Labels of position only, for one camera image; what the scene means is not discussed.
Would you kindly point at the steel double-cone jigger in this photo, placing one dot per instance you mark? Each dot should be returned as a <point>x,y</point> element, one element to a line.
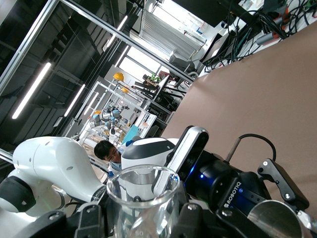
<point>272,220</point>

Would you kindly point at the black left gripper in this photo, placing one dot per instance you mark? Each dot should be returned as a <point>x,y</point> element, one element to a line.
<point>223,183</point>

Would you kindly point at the person in blue jacket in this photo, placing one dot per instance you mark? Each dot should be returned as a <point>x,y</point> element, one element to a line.
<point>104,150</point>

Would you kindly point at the aluminium frame beam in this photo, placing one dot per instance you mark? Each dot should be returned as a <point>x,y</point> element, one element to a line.
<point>128,39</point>
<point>29,42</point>

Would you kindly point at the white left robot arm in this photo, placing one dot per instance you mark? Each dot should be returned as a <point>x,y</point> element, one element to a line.
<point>57,161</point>

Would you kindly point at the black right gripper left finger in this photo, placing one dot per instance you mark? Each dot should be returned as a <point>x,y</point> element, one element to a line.
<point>94,218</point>

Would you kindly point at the small green leafy plant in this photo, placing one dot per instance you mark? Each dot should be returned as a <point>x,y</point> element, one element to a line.
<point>154,78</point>

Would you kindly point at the clear glass flask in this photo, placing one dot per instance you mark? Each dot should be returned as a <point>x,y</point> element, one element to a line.
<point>119,198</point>

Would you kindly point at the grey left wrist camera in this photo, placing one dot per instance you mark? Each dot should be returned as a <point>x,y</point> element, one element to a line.
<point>190,148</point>

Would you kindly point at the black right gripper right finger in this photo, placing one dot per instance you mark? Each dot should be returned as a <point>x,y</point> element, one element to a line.
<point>195,220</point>

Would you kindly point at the white curtain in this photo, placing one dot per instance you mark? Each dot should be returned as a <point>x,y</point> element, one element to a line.
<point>168,32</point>

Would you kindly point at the yellow hard hat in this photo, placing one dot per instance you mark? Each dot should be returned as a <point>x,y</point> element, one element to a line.
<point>125,89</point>
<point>119,75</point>

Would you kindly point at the grey blue-jointed robot arm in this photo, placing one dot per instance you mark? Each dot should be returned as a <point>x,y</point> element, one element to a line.
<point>105,116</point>

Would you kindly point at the brown table mat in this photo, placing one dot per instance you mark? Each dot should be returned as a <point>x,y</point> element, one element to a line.
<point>247,99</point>

